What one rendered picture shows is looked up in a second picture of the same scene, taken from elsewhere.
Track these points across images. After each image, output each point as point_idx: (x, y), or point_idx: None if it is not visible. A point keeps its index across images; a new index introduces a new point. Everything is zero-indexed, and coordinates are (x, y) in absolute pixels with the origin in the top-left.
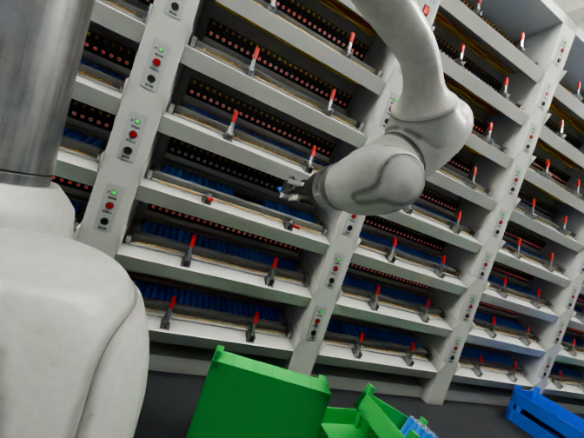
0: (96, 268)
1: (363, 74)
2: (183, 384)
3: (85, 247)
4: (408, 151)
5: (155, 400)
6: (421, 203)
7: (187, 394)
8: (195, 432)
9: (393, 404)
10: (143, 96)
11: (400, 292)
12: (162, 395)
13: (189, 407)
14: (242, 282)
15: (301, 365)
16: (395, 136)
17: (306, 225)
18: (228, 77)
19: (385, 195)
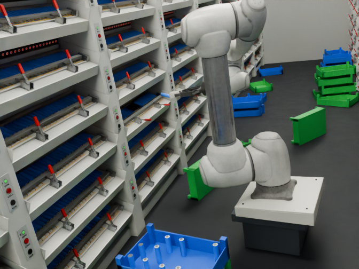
0: (267, 132)
1: (148, 10)
2: (166, 199)
3: (260, 133)
4: (244, 73)
5: (173, 206)
6: (169, 46)
7: (173, 198)
8: (200, 196)
9: (207, 145)
10: (111, 97)
11: (180, 97)
12: (172, 204)
13: (182, 198)
14: (160, 144)
15: (183, 158)
16: (233, 66)
17: (158, 100)
18: (122, 60)
19: (247, 87)
